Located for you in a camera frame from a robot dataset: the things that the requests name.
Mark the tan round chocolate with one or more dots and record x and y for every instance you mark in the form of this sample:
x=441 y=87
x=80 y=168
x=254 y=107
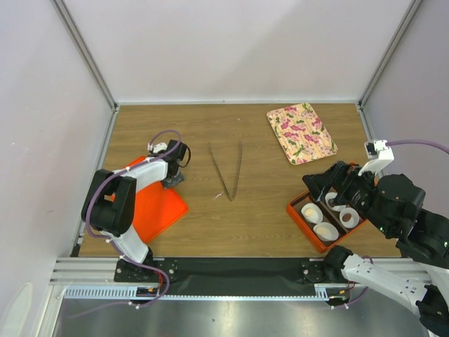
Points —
x=309 y=212

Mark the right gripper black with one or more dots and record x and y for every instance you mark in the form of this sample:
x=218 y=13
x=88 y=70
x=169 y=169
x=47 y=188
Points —
x=340 y=175

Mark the white paper cup near left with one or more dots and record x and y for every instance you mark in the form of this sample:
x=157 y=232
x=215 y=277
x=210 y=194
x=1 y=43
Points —
x=316 y=218

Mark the orange box lid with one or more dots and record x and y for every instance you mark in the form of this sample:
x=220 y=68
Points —
x=156 y=209

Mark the white paper cup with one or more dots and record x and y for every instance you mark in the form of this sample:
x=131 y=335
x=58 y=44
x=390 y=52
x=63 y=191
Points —
x=316 y=218
x=336 y=208
x=354 y=218
x=334 y=234

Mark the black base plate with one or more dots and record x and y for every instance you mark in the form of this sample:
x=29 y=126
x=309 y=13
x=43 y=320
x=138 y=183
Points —
x=266 y=277

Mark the brown oval chocolate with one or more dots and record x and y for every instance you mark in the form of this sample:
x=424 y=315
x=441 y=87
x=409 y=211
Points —
x=346 y=217

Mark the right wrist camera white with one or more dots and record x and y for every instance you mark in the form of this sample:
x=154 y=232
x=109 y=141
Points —
x=379 y=155

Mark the floral tray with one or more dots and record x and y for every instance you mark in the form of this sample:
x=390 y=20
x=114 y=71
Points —
x=301 y=134

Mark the metal tongs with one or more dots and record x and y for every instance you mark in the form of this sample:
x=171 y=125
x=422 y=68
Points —
x=228 y=169

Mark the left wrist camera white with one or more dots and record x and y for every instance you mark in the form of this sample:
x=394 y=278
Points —
x=156 y=148

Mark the white paper cup middle right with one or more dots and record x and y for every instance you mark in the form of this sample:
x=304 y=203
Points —
x=354 y=218

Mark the white round object corner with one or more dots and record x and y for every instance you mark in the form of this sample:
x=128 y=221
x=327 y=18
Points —
x=16 y=314

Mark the white paper cup near right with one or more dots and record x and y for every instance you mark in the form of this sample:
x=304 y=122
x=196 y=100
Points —
x=334 y=234

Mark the orange compartment box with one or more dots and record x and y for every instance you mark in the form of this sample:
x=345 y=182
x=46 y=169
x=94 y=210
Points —
x=329 y=216

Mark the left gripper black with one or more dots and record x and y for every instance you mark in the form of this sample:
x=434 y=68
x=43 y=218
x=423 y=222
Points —
x=175 y=180

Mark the white paper cup middle left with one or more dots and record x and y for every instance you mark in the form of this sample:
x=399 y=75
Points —
x=336 y=208

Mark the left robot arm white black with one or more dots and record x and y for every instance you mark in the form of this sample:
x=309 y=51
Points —
x=131 y=206

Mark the cream oval chocolate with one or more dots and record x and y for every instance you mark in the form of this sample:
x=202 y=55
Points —
x=323 y=231

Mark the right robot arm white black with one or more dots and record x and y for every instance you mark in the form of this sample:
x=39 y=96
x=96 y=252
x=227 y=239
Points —
x=394 y=205

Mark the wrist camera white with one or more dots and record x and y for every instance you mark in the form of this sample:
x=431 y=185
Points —
x=379 y=155
x=156 y=148

